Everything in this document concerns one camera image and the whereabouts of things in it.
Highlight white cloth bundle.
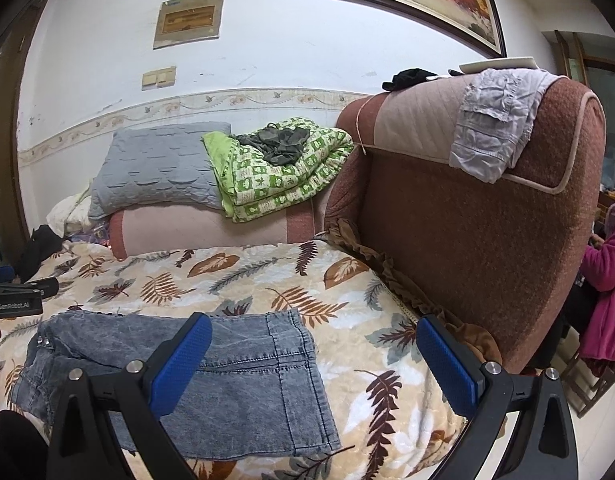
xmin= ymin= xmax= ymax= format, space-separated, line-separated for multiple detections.
xmin=46 ymin=190 xmax=93 ymax=238

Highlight leaf pattern beige blanket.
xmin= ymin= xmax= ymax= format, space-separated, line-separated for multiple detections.
xmin=0 ymin=242 xmax=465 ymax=479

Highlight beige wall switch plate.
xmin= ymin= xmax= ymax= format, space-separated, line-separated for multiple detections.
xmin=142 ymin=66 xmax=176 ymax=91

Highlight green white folded quilt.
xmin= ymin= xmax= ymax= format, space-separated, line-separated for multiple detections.
xmin=202 ymin=117 xmax=354 ymax=223

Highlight person in pink jacket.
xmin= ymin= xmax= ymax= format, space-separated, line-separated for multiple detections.
xmin=579 ymin=203 xmax=615 ymax=377

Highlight white lilac cloth on sofa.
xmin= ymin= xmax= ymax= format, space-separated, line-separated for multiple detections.
xmin=449 ymin=68 xmax=559 ymax=184

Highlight white book on sofa top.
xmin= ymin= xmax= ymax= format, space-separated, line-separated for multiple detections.
xmin=447 ymin=56 xmax=539 ymax=76

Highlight grey-blue denim pants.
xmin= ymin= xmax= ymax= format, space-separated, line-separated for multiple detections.
xmin=12 ymin=310 xmax=341 ymax=460

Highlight dark olive crumpled garment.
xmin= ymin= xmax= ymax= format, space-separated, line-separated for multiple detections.
xmin=236 ymin=124 xmax=309 ymax=166

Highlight grey quilted pillow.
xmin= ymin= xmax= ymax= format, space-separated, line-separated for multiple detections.
xmin=88 ymin=122 xmax=230 ymax=220

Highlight wooden cabinet right background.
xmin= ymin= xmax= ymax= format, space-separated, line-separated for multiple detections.
xmin=553 ymin=29 xmax=615 ymax=212

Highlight small framed wall plaque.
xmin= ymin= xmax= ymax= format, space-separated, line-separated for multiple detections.
xmin=152 ymin=0 xmax=224 ymax=50

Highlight black cloth on sofa top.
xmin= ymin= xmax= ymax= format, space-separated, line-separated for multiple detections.
xmin=382 ymin=68 xmax=437 ymax=92

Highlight black garment at sofa end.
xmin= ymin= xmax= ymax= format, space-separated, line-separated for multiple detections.
xmin=14 ymin=224 xmax=64 ymax=283

